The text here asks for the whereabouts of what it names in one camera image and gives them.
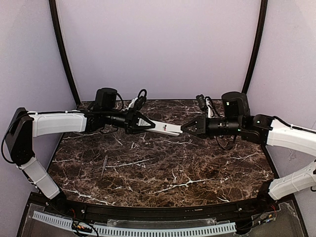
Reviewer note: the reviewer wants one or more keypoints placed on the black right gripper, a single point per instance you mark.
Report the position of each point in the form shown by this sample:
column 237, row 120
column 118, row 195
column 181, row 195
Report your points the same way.
column 202, row 126

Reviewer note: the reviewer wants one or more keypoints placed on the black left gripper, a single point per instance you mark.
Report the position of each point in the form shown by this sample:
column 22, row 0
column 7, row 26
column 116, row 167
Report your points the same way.
column 129, row 122

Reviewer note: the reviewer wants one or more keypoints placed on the white remote control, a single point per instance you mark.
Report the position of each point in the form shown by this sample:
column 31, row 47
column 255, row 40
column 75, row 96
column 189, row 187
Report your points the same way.
column 162, row 127

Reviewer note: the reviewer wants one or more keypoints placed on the metal tweezers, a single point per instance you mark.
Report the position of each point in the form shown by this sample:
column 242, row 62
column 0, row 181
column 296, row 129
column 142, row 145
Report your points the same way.
column 104, row 165

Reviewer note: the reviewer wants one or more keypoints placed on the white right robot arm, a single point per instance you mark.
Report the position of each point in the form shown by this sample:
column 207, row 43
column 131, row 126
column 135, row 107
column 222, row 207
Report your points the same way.
column 262, row 130

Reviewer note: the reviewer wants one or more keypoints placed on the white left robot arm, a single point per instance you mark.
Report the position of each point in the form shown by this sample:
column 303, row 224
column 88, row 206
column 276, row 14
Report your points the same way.
column 26, row 125

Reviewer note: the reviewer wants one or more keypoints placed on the black front table rail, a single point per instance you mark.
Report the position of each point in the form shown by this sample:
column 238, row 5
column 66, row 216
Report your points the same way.
column 233, row 211

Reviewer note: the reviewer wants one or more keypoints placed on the white slotted cable duct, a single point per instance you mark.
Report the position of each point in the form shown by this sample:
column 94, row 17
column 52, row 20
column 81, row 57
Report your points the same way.
column 118, row 228

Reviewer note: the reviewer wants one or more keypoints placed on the black left frame post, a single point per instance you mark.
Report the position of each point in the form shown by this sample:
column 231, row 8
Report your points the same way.
column 62, row 51

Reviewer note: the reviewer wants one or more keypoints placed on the black frame post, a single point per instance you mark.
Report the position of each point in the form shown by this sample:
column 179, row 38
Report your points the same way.
column 256, row 45
column 62, row 51

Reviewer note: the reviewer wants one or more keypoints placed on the black right frame post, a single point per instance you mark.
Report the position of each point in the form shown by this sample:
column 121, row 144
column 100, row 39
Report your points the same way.
column 256, row 45

